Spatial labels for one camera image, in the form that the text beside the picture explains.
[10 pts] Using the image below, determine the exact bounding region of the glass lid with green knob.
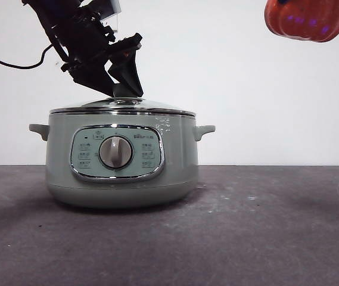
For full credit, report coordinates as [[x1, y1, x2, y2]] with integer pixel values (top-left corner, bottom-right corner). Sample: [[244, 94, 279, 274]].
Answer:
[[49, 84, 197, 116]]

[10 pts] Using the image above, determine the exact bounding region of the orange pumpkin with green stem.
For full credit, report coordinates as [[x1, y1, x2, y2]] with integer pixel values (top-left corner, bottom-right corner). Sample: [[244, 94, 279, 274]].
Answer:
[[263, 0, 339, 43]]

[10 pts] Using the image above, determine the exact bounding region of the pale green electric pot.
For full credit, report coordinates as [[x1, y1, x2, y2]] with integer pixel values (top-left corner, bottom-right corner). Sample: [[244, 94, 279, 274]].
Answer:
[[28, 114, 216, 210]]

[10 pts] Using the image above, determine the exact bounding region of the black cable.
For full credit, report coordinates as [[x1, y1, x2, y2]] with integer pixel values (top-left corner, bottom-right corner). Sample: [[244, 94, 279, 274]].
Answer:
[[0, 43, 54, 70]]

